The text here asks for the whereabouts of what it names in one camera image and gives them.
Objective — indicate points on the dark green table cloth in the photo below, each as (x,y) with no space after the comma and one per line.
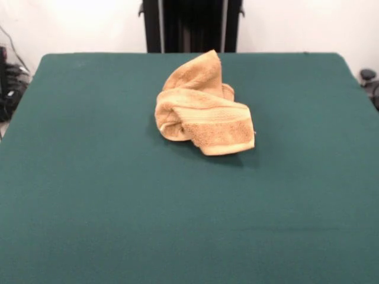
(89,177)

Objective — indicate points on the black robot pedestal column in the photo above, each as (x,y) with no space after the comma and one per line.
(195,26)

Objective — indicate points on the tan terry towel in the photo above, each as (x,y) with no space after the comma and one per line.
(207,118)

